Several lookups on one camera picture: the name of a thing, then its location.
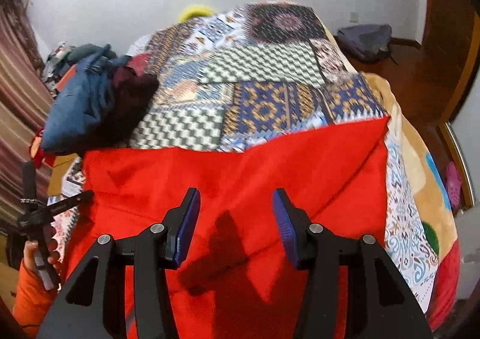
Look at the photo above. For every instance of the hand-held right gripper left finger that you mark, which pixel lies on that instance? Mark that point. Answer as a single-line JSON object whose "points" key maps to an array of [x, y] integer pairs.
{"points": [[187, 219]]}

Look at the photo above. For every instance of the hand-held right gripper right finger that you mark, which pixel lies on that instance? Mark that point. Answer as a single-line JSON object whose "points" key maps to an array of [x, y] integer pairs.
{"points": [[283, 222]]}

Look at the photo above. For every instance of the red zip jacket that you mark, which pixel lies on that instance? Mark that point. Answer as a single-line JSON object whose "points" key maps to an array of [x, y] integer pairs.
{"points": [[243, 174]]}

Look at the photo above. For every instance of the person's left forearm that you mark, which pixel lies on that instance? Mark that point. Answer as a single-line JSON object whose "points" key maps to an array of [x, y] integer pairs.
{"points": [[33, 301]]}

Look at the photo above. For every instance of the person's left hand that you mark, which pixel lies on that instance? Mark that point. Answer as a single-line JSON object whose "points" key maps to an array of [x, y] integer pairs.
{"points": [[32, 252]]}

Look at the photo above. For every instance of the brown cardboard box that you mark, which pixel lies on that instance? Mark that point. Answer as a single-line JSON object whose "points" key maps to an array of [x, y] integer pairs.
{"points": [[62, 174]]}

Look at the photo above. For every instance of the red plush toy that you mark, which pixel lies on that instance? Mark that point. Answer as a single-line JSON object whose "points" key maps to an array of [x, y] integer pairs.
{"points": [[37, 147]]}

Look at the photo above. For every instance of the striped brown curtain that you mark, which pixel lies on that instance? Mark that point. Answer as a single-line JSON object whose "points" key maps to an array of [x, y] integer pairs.
{"points": [[18, 99]]}

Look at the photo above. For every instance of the folded blue jeans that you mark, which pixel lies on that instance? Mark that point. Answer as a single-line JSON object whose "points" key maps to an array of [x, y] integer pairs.
{"points": [[82, 106]]}

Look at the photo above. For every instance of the dark maroon garment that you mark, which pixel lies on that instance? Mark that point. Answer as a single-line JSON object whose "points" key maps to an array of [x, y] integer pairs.
{"points": [[131, 99]]}

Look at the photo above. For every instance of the orange box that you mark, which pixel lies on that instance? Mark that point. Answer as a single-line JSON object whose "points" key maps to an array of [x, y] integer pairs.
{"points": [[67, 77]]}

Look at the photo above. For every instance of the pile of mixed clutter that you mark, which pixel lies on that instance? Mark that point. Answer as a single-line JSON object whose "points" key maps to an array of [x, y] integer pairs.
{"points": [[56, 57]]}

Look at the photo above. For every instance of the patchwork patterned bed sheet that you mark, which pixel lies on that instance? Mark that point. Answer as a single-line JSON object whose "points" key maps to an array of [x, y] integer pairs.
{"points": [[262, 61]]}

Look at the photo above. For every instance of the grey-green cushion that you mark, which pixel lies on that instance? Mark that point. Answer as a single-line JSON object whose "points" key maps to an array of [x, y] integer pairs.
{"points": [[84, 50]]}

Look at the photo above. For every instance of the pink slipper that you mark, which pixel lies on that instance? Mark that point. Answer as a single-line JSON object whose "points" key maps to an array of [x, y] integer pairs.
{"points": [[453, 181]]}

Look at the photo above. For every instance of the grey backpack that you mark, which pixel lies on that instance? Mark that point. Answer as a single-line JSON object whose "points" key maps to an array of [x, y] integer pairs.
{"points": [[365, 41]]}

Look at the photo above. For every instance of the white wardrobe door pink hearts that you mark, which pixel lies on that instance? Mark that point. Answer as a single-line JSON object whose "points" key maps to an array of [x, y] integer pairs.
{"points": [[470, 136]]}

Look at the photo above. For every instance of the yellow foam tube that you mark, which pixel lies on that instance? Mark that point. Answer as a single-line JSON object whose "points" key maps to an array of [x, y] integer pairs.
{"points": [[191, 11]]}

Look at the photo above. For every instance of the brown wooden door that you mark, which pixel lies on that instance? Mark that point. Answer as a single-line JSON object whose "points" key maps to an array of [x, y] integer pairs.
{"points": [[450, 24]]}

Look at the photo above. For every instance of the white wall socket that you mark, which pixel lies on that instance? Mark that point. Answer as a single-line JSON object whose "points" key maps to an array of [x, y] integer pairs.
{"points": [[354, 17]]}

